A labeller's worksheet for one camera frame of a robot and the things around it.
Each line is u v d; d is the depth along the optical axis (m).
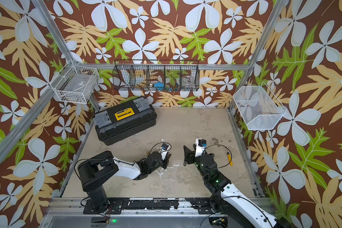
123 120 0.90
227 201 0.54
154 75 0.98
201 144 0.65
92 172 0.49
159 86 0.93
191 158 0.69
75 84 0.84
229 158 0.91
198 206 0.74
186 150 0.73
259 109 0.84
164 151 0.77
